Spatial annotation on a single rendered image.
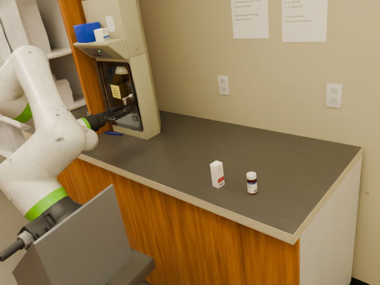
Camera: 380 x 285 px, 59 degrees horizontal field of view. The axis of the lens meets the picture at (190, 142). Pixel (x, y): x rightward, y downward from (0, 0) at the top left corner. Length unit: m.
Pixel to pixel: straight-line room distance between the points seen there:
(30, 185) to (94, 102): 1.21
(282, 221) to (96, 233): 0.61
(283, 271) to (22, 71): 1.13
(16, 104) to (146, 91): 0.78
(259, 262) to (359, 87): 0.86
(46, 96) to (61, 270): 0.49
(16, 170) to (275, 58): 1.28
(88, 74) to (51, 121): 1.15
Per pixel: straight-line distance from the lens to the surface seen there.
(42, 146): 0.98
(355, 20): 1.61
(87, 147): 1.58
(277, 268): 1.36
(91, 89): 2.14
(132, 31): 1.84
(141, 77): 1.87
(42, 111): 1.05
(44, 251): 0.92
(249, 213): 1.26
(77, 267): 1.01
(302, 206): 1.30
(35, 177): 1.02
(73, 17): 2.08
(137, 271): 1.12
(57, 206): 1.01
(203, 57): 2.04
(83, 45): 1.92
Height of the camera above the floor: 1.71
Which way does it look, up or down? 25 degrees down
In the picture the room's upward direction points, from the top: 9 degrees counter-clockwise
